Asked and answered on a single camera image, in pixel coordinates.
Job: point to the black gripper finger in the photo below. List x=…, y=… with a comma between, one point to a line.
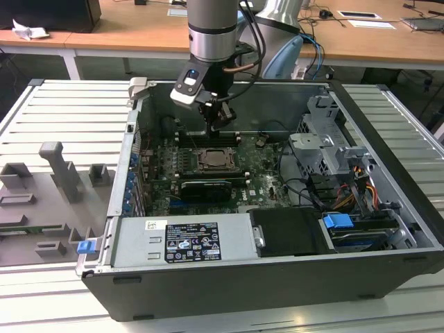
x=210, y=116
x=225, y=116

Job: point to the thin metal locking lever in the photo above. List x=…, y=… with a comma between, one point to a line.
x=193, y=141
x=222, y=170

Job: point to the square cpu chip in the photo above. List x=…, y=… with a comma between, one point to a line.
x=215, y=157

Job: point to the silver universal robots arm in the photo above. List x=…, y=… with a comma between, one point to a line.
x=211, y=21

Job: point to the black cpu socket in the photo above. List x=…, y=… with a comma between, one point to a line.
x=237, y=167

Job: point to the blue expansion slot clip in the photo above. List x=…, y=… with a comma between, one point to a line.
x=134, y=159
x=128, y=196
x=126, y=207
x=131, y=180

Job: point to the black ram stick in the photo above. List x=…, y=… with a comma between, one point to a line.
x=215, y=174

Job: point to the pale blue teach pendant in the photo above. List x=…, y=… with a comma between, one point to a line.
x=284, y=55

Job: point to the black graphics card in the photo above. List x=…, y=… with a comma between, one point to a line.
x=204, y=192

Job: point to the grey plastic case latch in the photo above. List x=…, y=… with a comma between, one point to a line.
x=138, y=86

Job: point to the green motherboard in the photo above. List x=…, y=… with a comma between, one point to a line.
x=263, y=187

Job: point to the silver metal drive cage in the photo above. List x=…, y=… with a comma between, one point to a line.
x=312, y=145

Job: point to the long wooden desk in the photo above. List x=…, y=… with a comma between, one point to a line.
x=138, y=31

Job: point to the black computer mouse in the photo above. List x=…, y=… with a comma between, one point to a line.
x=325, y=14

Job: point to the grey power supply unit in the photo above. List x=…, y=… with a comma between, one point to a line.
x=135, y=239

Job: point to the hard disk in blue carrier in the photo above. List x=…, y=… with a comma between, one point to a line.
x=336, y=221

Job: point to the black open pc case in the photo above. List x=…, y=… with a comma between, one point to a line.
x=243, y=295

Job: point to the blue case release tab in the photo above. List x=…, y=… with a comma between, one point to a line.
x=85, y=247

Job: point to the black computer box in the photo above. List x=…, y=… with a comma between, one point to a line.
x=48, y=14

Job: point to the short wooden desk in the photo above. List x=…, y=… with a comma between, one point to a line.
x=31, y=45

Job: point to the grey parts rack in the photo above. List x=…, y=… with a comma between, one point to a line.
x=38, y=208

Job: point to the crumpled white paper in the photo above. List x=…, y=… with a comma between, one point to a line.
x=29, y=32

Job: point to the grey flat laptop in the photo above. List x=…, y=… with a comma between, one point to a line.
x=425, y=24

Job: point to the green ram stick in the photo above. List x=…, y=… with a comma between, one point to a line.
x=27, y=230

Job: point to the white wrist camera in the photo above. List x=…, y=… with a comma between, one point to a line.
x=185, y=92

